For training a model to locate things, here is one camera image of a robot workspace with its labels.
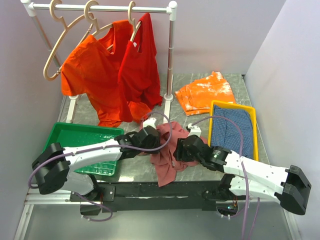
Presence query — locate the green plastic tray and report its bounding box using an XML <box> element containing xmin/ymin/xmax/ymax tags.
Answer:
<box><xmin>44</xmin><ymin>122</ymin><xmax>125</xmax><ymax>177</ymax></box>

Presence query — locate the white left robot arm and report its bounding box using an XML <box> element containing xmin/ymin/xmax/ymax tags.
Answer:
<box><xmin>32</xmin><ymin>125</ymin><xmax>160</xmax><ymax>201</ymax></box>

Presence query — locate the aluminium frame rail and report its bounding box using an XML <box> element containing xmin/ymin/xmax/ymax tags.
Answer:
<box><xmin>14</xmin><ymin>189</ymin><xmax>106</xmax><ymax>240</ymax></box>

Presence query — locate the beige hanger with red shirt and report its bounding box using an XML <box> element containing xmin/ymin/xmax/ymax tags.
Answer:
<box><xmin>127</xmin><ymin>0</ymin><xmax>141</xmax><ymax>43</ymax></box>

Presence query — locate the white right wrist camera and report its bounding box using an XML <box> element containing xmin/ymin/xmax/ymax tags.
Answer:
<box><xmin>186</xmin><ymin>123</ymin><xmax>202</xmax><ymax>137</ymax></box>

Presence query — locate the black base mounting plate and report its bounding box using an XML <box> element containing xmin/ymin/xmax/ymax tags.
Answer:
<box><xmin>84</xmin><ymin>180</ymin><xmax>245</xmax><ymax>212</ymax></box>

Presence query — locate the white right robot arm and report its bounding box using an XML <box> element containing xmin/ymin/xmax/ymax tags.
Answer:
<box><xmin>173</xmin><ymin>135</ymin><xmax>312</xmax><ymax>216</ymax></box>

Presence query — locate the red t shirt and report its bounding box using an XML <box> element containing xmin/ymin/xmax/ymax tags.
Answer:
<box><xmin>117</xmin><ymin>13</ymin><xmax>163</xmax><ymax>122</ymax></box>

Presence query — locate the dusty pink t shirt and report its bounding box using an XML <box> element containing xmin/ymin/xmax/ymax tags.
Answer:
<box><xmin>150</xmin><ymin>121</ymin><xmax>199</xmax><ymax>187</ymax></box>

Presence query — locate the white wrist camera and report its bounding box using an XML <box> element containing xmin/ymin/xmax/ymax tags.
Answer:
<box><xmin>141</xmin><ymin>117</ymin><xmax>157</xmax><ymax>129</ymax></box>
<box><xmin>186</xmin><ymin>123</ymin><xmax>202</xmax><ymax>137</ymax></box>

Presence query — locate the orange t shirt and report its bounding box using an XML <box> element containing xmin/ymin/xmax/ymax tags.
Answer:
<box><xmin>61</xmin><ymin>20</ymin><xmax>151</xmax><ymax>127</ymax></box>

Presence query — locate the yellow plastic tray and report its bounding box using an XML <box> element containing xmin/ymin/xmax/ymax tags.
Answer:
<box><xmin>208</xmin><ymin>100</ymin><xmax>259</xmax><ymax>161</ymax></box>

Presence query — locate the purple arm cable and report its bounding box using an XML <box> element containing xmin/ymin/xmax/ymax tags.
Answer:
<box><xmin>27</xmin><ymin>111</ymin><xmax>173</xmax><ymax>189</ymax></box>
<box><xmin>191</xmin><ymin>115</ymin><xmax>261</xmax><ymax>240</ymax></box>

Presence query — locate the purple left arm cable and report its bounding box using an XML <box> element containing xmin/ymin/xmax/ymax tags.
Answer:
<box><xmin>27</xmin><ymin>111</ymin><xmax>173</xmax><ymax>189</ymax></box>

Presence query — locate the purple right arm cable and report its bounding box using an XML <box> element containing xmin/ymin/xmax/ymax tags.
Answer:
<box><xmin>191</xmin><ymin>115</ymin><xmax>261</xmax><ymax>240</ymax></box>

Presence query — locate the orange white patterned shirt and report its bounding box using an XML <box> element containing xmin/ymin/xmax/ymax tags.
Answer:
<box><xmin>175</xmin><ymin>71</ymin><xmax>236</xmax><ymax>116</ymax></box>

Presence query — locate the beige hanger with orange shirt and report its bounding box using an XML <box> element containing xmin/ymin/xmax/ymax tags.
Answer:
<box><xmin>83</xmin><ymin>0</ymin><xmax>114</xmax><ymax>37</ymax></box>

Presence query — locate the blue checked shirt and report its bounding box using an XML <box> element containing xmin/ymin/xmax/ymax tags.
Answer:
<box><xmin>210</xmin><ymin>105</ymin><xmax>254</xmax><ymax>159</ymax></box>

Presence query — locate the white clothes rack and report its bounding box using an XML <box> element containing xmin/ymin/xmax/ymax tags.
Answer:
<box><xmin>21</xmin><ymin>0</ymin><xmax>178</xmax><ymax>123</ymax></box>

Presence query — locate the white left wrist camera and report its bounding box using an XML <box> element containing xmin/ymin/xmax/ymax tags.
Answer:
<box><xmin>141</xmin><ymin>117</ymin><xmax>157</xmax><ymax>129</ymax></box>

